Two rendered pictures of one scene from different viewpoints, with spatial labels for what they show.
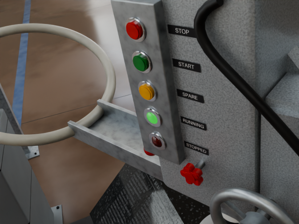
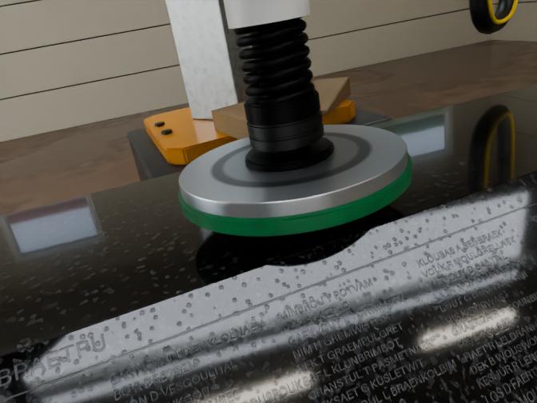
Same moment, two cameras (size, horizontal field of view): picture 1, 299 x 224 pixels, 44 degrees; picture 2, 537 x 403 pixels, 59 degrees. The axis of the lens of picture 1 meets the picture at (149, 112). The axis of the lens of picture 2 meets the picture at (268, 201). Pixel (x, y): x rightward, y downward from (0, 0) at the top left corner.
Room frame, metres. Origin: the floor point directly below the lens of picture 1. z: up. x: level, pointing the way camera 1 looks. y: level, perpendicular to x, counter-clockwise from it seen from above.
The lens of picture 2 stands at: (0.58, 0.28, 1.04)
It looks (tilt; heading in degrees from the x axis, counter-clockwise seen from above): 22 degrees down; 267
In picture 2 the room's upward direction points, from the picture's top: 10 degrees counter-clockwise
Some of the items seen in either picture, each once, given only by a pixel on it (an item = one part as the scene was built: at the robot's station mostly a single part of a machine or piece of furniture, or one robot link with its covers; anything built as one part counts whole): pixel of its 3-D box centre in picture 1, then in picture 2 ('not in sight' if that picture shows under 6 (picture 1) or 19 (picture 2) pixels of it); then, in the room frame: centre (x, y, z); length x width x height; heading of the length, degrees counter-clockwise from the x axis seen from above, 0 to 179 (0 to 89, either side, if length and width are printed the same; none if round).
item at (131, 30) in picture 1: (134, 30); not in sight; (0.49, 0.00, 1.50); 0.03 x 0.01 x 0.03; 44
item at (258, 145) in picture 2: not in sight; (286, 133); (0.53, -0.14, 0.93); 0.07 x 0.07 x 0.01
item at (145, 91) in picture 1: (147, 91); not in sight; (0.49, 0.00, 1.40); 0.03 x 0.01 x 0.03; 44
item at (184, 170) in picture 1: (195, 169); not in sight; (0.44, -0.06, 1.26); 0.04 x 0.04 x 0.04; 44
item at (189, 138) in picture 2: not in sight; (240, 116); (0.54, -1.04, 0.76); 0.49 x 0.49 x 0.05; 14
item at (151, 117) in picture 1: (152, 117); not in sight; (0.49, 0.00, 1.35); 0.02 x 0.01 x 0.02; 44
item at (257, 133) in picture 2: not in sight; (284, 121); (0.53, -0.14, 0.94); 0.07 x 0.07 x 0.01
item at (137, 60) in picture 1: (141, 62); not in sight; (0.49, 0.00, 1.45); 0.03 x 0.01 x 0.03; 44
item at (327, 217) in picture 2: not in sight; (291, 165); (0.53, -0.14, 0.90); 0.22 x 0.22 x 0.04
